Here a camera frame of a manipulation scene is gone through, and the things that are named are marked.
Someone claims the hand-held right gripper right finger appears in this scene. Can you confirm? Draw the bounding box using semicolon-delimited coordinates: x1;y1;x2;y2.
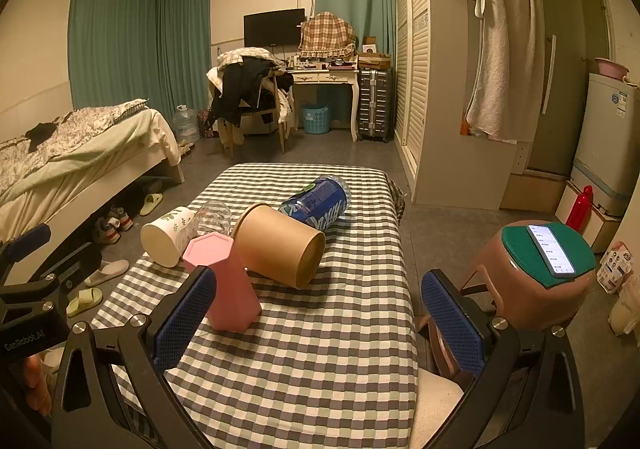
421;269;586;449

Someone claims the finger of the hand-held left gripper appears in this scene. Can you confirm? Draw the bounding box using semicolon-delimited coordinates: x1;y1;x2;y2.
0;241;104;306
0;223;54;276

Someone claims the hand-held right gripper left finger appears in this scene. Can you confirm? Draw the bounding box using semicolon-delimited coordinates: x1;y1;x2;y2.
51;265;218;449

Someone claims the pink hexagonal cup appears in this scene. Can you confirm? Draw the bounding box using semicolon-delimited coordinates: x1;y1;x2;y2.
182;232;263;332

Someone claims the white leaf-print cup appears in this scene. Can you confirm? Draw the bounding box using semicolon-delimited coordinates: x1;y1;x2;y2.
140;206;198;267

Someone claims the clear plastic cup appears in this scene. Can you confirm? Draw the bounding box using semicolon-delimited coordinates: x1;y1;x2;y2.
176;201;233;255

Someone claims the brown paper cup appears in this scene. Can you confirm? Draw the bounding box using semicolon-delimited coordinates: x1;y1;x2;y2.
231;203;327;290

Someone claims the person's left hand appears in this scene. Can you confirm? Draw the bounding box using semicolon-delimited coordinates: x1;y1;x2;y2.
20;354;57;418

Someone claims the white slipper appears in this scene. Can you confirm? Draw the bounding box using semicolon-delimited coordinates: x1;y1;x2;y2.
84;259;130;288

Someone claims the pair of sneakers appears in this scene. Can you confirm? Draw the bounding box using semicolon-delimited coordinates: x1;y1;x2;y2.
91;206;135;245

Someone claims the brown plastic stool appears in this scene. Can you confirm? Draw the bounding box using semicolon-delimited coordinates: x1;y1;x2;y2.
417;220;598;387

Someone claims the beige cushion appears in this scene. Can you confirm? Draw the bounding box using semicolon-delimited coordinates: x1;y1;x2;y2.
410;369;467;449

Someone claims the bed with floral quilt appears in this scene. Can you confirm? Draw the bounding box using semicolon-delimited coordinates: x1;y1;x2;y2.
0;99;186;275

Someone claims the yellow slipper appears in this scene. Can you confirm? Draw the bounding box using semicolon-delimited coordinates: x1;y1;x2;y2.
139;193;164;216

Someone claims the green stool pad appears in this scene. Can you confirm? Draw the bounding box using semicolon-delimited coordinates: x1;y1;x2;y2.
501;222;597;289

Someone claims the black cloth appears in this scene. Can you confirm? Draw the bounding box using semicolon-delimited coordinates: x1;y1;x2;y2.
26;123;60;152

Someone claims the smartphone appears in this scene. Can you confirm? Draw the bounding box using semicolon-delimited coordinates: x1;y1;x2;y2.
526;224;577;279

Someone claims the checked tablecloth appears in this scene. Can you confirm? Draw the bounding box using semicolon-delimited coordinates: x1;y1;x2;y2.
90;163;421;449

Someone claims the cardboard box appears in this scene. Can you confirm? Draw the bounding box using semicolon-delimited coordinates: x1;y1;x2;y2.
500;169;568;213

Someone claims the red bottle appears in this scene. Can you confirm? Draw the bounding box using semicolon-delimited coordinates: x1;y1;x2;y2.
566;185;594;233

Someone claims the blue-label plastic bottle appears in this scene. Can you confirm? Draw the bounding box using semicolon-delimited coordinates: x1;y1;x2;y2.
278;175;352;231

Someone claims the printed bag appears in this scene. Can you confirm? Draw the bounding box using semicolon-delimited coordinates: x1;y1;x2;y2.
597;241;633;295

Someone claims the large water jug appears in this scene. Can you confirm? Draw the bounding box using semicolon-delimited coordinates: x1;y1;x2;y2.
172;105;196;142

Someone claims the white sack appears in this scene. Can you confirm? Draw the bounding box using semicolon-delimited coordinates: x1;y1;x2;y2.
607;279;640;335

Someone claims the white storage box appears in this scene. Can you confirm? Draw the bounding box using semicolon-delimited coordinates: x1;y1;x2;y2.
555;181;623;255

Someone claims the dark floral bag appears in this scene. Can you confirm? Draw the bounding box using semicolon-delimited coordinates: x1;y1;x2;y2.
196;109;217;138

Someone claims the wooden chair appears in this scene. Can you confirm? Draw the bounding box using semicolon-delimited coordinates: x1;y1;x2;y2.
220;74;290;160

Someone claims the white louvred wardrobe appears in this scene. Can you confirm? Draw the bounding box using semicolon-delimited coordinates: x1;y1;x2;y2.
390;0;503;210

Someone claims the wide green curtain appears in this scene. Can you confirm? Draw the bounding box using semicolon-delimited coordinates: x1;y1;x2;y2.
68;0;212;112

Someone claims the silver suitcase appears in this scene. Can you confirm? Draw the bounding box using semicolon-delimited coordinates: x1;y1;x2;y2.
357;69;393;144

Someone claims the small white fridge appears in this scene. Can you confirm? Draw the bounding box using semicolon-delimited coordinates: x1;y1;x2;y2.
571;73;640;217

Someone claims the blue laundry basket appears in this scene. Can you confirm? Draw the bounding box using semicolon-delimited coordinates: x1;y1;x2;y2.
301;102;331;134

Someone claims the pile of clothes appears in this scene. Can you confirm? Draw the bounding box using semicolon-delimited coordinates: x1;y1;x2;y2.
206;48;296;140

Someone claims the wooden box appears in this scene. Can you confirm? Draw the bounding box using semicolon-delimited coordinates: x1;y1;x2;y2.
357;53;392;70

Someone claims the white hanging towel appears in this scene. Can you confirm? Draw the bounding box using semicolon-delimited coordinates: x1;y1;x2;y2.
466;0;541;140

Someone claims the white desk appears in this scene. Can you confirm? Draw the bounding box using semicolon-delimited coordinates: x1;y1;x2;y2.
285;68;361;144

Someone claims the pink basin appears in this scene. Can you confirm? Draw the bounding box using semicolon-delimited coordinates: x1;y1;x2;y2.
595;57;628;78

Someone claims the black television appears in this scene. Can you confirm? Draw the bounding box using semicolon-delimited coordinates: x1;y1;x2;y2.
243;8;306;47

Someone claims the plaid blanket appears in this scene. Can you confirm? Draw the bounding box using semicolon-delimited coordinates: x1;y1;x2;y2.
298;12;357;64

